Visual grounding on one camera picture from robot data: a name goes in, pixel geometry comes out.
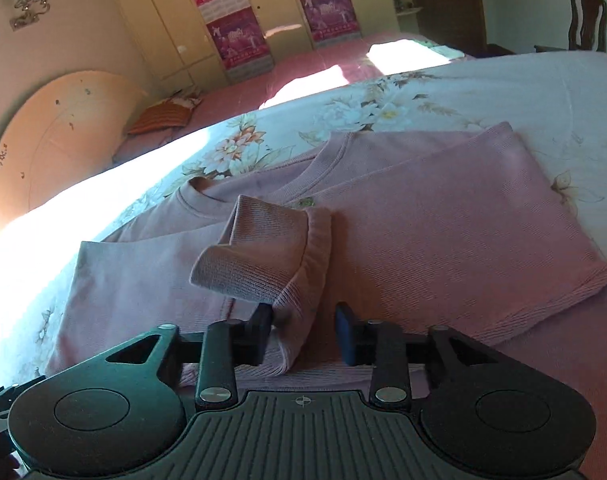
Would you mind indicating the cream wardrobe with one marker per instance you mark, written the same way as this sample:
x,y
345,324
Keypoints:
x,y
153,15

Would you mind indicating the floral bed sheet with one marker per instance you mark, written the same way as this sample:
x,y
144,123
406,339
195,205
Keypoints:
x,y
548,110

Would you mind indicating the dark wooden door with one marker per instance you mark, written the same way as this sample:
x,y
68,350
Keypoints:
x,y
448,0

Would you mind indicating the pink knit sweater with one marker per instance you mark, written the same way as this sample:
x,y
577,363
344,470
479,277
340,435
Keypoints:
x,y
423,220

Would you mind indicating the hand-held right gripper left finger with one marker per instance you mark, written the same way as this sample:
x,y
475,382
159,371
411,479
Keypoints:
x,y
259,332

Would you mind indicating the cream wooden headboard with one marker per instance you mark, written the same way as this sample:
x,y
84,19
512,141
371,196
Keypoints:
x,y
58,135

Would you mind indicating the double wall lamp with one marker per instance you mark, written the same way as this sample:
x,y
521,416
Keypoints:
x,y
28,2

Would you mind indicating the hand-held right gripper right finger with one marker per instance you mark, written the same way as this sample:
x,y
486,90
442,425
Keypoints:
x,y
345,332

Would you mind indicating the dark wooden chair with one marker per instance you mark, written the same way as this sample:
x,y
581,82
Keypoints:
x,y
586,17

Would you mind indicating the striped pillow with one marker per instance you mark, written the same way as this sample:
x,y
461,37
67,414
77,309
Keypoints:
x,y
163,115

